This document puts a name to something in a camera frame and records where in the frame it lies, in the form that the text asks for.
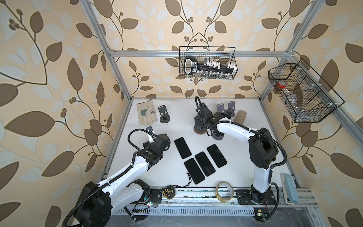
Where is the phone with green case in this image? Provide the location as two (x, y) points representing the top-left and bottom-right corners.
(195, 152), (216, 176)

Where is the grey blue device on rail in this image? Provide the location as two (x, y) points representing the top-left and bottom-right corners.
(280, 173), (299, 205)

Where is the black strap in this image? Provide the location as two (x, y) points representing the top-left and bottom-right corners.
(172, 172), (193, 188)

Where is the grey phone stand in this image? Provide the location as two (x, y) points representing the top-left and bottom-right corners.
(216, 103), (225, 114)

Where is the right wire basket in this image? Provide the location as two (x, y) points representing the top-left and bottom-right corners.
(268, 59), (345, 123)

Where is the beige oval sponge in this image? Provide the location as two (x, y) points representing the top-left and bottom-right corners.
(234, 110), (247, 125)

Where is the lilac back right stand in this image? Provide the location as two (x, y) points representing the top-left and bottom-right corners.
(212, 132), (224, 141)

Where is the wire basket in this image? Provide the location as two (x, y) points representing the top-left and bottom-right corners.
(268, 59), (345, 123)
(179, 45), (238, 80)

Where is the dark grey back stand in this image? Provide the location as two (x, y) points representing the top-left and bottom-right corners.
(158, 105), (171, 124)

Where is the black yellow tape measure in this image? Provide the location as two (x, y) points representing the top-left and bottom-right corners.
(162, 185), (176, 200)

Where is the aluminium front rail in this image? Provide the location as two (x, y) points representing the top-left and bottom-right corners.
(113, 186), (320, 208)

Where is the clear tape roll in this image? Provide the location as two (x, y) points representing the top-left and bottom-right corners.
(215, 182), (234, 203)

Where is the phone with purple case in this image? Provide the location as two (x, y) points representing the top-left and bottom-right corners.
(184, 158), (205, 184)

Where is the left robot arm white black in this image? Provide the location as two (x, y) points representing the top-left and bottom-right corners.
(62, 127), (171, 227)

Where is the black tool in basket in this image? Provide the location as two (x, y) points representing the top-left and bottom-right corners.
(182, 56), (238, 76)

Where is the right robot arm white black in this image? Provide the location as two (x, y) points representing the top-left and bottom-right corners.
(194, 96), (287, 204)

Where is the beige work glove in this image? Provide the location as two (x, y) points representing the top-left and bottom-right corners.
(136, 99), (157, 125)

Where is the black phone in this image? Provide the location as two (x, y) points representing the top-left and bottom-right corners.
(175, 137), (192, 159)
(207, 144), (228, 168)

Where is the back wire basket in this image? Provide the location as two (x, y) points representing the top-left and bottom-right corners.
(179, 45), (238, 80)

